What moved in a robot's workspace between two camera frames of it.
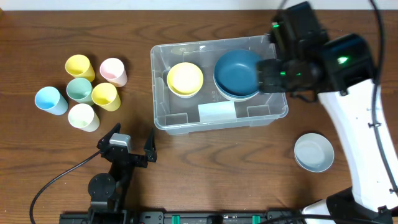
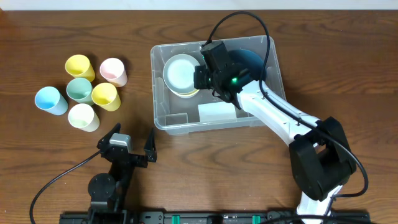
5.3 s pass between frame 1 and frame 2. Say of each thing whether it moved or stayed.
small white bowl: stayed
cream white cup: stayed
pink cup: stayed
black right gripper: moved
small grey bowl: moved
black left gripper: stayed
